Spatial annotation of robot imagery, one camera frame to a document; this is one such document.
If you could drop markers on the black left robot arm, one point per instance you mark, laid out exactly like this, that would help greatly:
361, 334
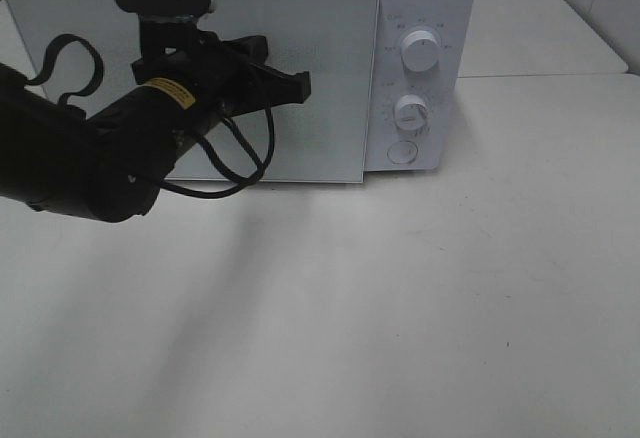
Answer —
110, 166

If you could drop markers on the lower white timer knob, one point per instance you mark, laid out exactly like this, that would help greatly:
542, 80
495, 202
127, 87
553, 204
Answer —
410, 113

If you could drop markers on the white microwave oven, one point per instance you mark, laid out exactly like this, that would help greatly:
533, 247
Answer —
390, 79

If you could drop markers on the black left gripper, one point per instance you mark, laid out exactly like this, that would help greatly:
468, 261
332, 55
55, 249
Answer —
183, 69

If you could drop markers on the round door release button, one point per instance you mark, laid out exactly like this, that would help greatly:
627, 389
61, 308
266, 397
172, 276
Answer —
402, 152

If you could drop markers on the upper white power knob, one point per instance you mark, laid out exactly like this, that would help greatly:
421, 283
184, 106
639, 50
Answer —
420, 50

